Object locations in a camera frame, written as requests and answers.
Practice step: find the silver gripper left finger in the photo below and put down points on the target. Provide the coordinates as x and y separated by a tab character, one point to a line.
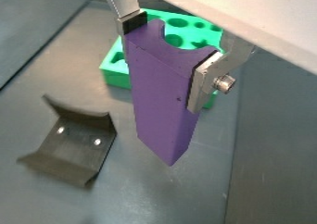
130	16

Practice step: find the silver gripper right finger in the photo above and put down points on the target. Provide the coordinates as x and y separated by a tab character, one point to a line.
210	76

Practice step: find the purple arch block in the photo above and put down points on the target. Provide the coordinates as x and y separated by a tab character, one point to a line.
160	69

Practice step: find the black curved holder bracket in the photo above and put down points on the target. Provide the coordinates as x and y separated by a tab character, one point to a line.
75	147

